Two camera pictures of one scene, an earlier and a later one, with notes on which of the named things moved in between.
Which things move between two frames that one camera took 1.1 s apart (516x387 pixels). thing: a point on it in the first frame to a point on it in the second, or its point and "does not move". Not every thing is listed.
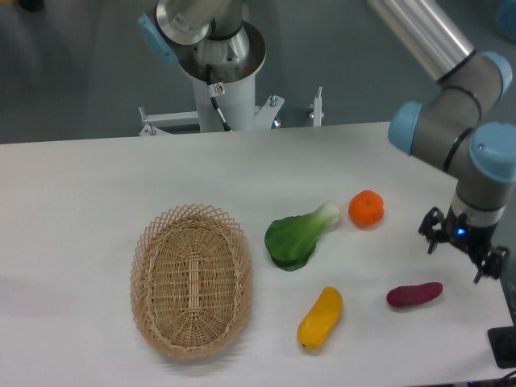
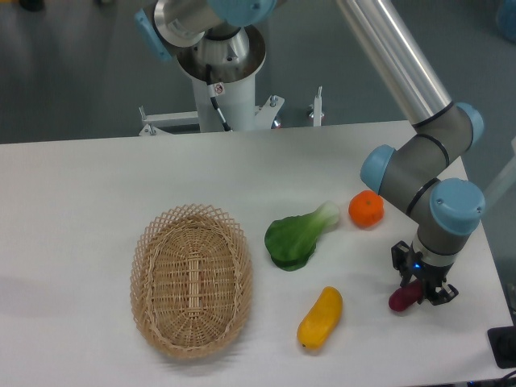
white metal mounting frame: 264,114 does not move
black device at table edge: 502,342 does not move
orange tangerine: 366,208 does not move
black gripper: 476,240 to 431,276
